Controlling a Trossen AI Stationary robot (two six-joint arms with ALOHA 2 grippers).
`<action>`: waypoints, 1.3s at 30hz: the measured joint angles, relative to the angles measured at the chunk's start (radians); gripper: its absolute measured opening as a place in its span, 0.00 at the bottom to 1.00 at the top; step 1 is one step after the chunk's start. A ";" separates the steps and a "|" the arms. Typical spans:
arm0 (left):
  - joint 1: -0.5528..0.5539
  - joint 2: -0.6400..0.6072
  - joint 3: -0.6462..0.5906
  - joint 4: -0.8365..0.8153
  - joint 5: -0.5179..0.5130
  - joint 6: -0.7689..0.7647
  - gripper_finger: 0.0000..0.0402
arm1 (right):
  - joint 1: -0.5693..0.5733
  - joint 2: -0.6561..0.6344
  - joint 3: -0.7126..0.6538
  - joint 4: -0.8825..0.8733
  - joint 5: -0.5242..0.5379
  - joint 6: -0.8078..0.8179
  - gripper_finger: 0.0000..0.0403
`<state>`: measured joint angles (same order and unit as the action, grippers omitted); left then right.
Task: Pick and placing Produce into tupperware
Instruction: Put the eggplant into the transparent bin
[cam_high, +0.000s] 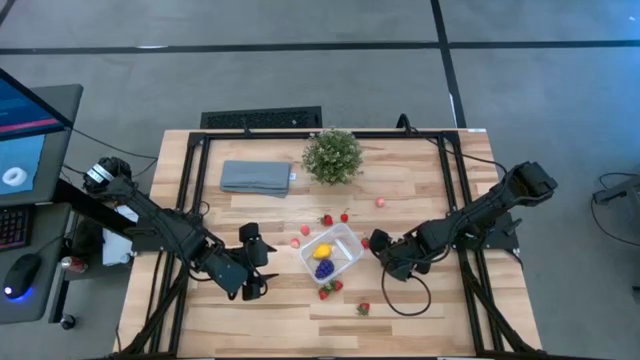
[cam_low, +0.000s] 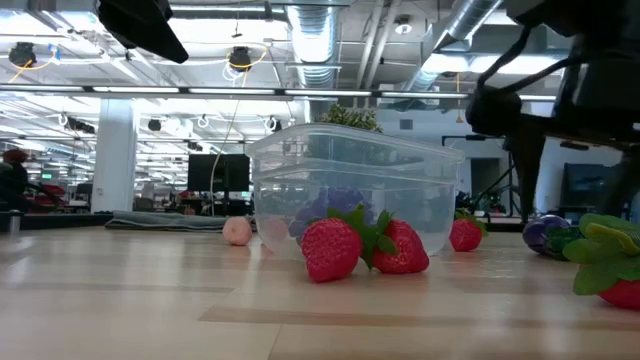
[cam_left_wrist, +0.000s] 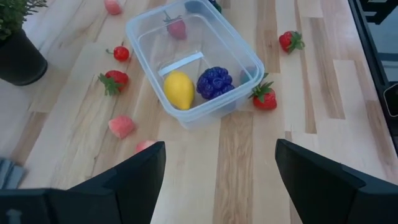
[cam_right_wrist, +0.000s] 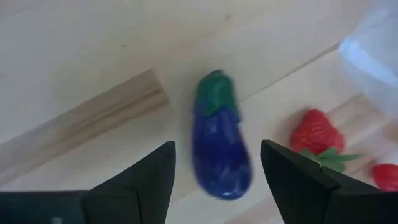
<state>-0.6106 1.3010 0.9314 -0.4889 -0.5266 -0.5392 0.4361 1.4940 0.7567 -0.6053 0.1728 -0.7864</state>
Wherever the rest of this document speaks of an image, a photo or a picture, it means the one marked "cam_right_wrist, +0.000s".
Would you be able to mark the red cherry green stem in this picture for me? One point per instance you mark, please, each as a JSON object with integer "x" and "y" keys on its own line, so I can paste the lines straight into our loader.
{"x": 387, "y": 177}

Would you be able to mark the clear plastic tupperware container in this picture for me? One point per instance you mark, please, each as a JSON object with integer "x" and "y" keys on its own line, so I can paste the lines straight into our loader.
{"x": 373, "y": 62}

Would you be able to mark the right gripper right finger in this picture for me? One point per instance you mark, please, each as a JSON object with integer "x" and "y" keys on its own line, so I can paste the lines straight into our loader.
{"x": 311, "y": 196}

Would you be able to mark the red strawberry green leaves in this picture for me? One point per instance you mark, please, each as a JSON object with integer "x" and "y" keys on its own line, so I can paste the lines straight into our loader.
{"x": 315, "y": 133}

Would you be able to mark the purple eggplant green cap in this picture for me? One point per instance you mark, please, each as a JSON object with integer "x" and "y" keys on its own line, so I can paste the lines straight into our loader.
{"x": 220, "y": 155}

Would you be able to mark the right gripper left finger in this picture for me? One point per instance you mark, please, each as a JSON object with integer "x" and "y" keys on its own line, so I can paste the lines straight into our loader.
{"x": 136, "y": 196}

